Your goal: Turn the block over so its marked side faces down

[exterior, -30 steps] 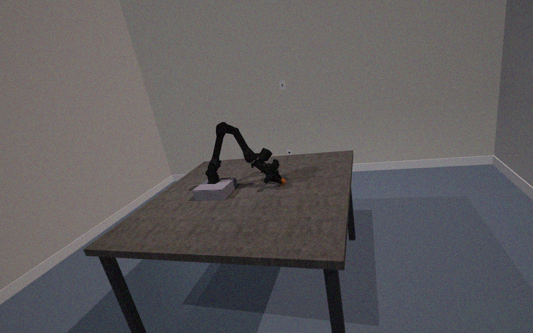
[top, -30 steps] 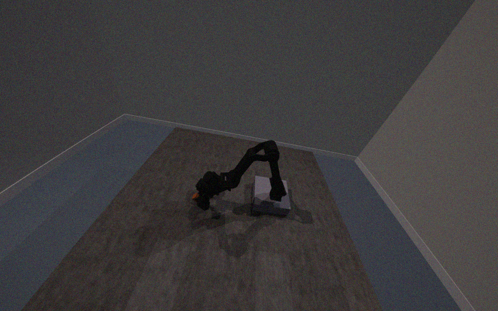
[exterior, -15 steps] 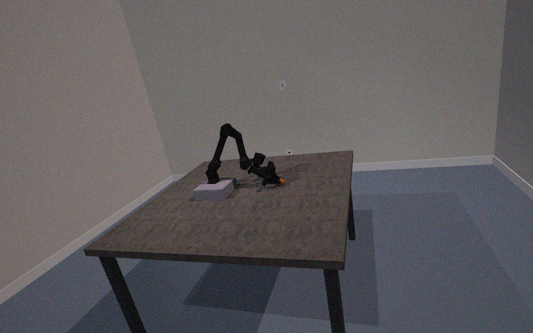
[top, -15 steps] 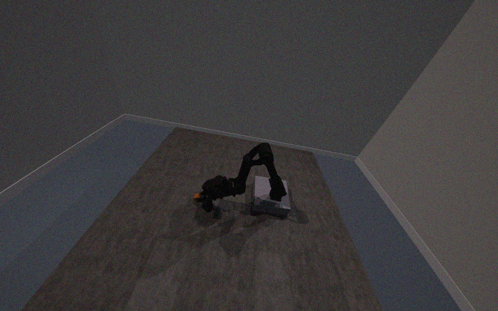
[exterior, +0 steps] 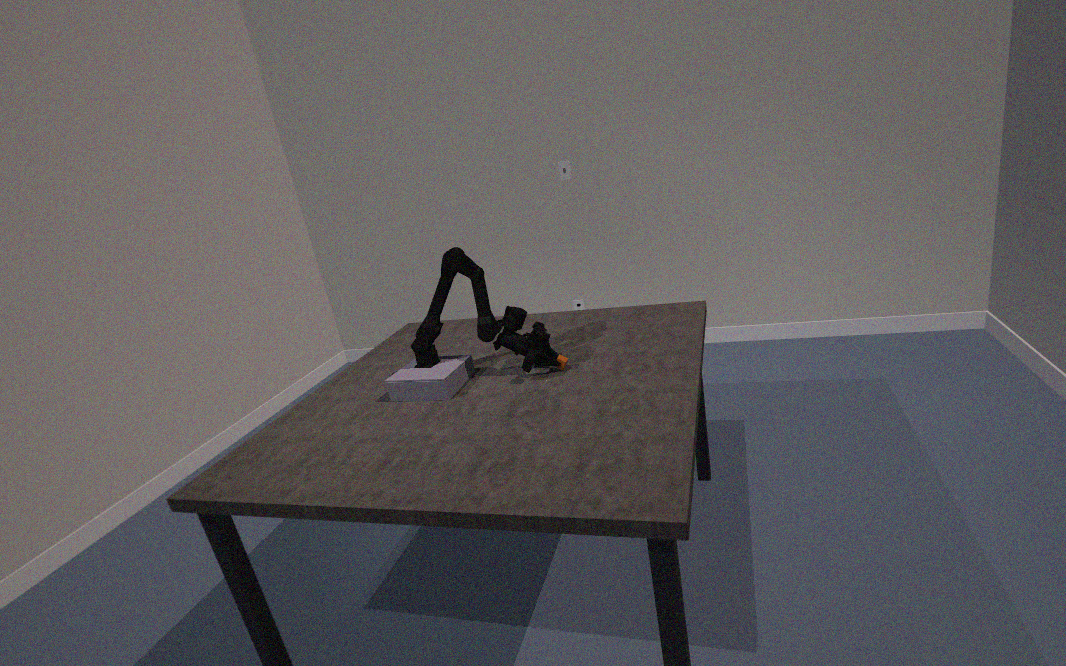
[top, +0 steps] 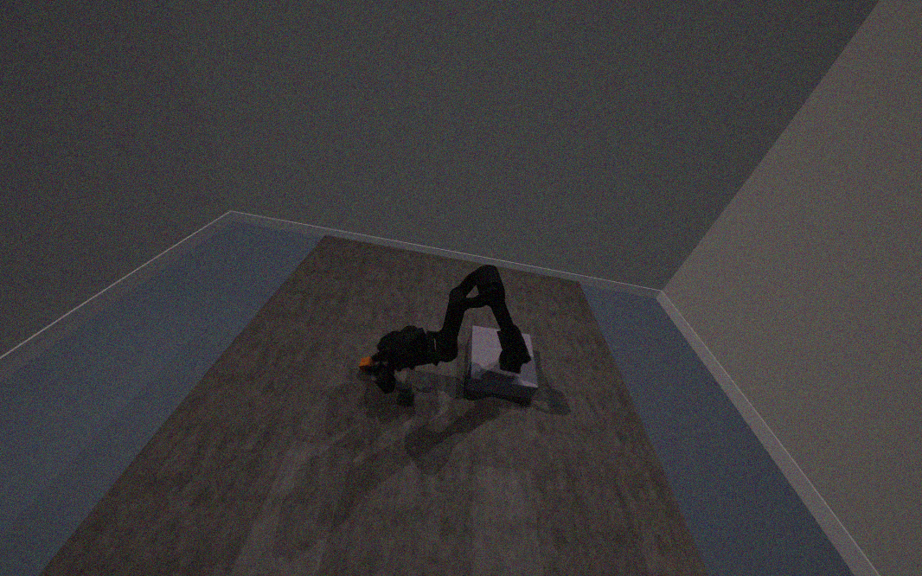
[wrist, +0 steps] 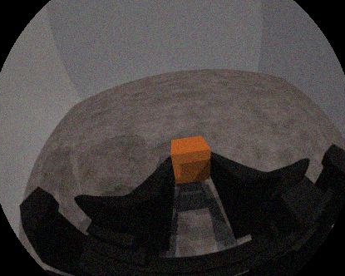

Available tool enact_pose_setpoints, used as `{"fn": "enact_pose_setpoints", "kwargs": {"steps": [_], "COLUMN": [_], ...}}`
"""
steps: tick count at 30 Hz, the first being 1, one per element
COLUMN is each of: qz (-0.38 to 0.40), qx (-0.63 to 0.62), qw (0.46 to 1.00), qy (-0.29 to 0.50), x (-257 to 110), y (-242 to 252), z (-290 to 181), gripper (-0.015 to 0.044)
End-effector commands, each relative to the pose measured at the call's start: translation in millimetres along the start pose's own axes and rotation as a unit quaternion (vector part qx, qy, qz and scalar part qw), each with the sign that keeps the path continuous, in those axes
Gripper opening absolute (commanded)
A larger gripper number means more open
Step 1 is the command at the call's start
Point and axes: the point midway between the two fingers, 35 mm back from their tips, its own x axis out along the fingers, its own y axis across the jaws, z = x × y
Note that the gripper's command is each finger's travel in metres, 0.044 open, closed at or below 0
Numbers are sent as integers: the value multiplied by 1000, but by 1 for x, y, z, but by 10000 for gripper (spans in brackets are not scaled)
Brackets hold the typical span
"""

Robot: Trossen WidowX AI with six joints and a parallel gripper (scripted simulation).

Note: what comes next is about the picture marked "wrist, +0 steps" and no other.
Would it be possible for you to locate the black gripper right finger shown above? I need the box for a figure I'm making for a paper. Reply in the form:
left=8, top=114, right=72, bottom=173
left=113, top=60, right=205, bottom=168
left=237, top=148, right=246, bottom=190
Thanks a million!
left=209, top=151, right=310, bottom=239

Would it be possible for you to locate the orange block with black square mark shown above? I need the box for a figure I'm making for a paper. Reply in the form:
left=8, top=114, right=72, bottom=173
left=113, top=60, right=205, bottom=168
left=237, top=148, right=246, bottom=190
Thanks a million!
left=171, top=136, right=211, bottom=184

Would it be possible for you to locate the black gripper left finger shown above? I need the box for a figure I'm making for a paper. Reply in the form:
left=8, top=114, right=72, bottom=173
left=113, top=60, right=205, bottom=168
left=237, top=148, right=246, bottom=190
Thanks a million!
left=75, top=157, right=175, bottom=251

